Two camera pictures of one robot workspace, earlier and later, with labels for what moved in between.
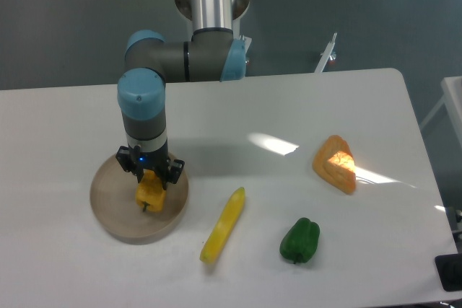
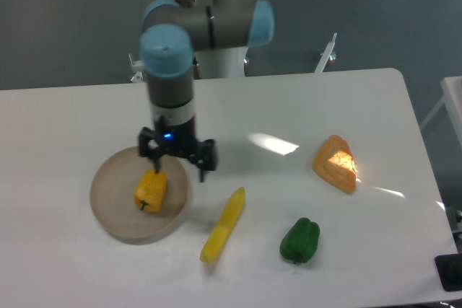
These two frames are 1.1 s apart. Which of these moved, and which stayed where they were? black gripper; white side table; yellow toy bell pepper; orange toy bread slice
Moved: black gripper
Stayed: white side table; yellow toy bell pepper; orange toy bread slice
